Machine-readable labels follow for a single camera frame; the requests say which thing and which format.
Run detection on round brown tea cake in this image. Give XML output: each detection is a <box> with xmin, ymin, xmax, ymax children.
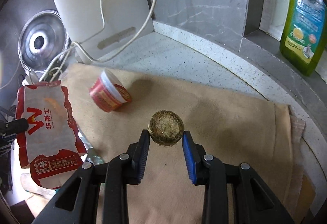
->
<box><xmin>148</xmin><ymin>110</ymin><xmax>185</xmax><ymax>146</ymax></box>

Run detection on red white plastic cup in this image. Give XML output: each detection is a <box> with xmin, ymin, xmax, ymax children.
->
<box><xmin>89</xmin><ymin>69</ymin><xmax>132</xmax><ymax>112</ymax></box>

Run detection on white cutting board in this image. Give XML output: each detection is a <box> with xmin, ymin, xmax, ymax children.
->
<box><xmin>54</xmin><ymin>0</ymin><xmax>153</xmax><ymax>64</ymax></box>

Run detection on red white paper food bag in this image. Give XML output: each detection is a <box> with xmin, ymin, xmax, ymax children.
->
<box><xmin>16</xmin><ymin>81</ymin><xmax>87</xmax><ymax>189</ymax></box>

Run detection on green dish soap bottle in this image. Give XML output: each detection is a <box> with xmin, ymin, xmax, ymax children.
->
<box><xmin>279</xmin><ymin>0</ymin><xmax>326</xmax><ymax>76</ymax></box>

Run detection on tan cloth mat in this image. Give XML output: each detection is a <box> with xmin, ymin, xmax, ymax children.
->
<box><xmin>63</xmin><ymin>63</ymin><xmax>293</xmax><ymax>223</ymax></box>

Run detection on white power cable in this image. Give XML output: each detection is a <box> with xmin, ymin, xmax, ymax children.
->
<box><xmin>38</xmin><ymin>0</ymin><xmax>114</xmax><ymax>81</ymax></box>

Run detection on stainless steel pot lid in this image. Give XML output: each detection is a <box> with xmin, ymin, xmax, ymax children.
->
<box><xmin>18</xmin><ymin>9</ymin><xmax>70</xmax><ymax>74</ymax></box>

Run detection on cream power cable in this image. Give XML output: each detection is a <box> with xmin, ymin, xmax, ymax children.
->
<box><xmin>49</xmin><ymin>0</ymin><xmax>157</xmax><ymax>81</ymax></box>

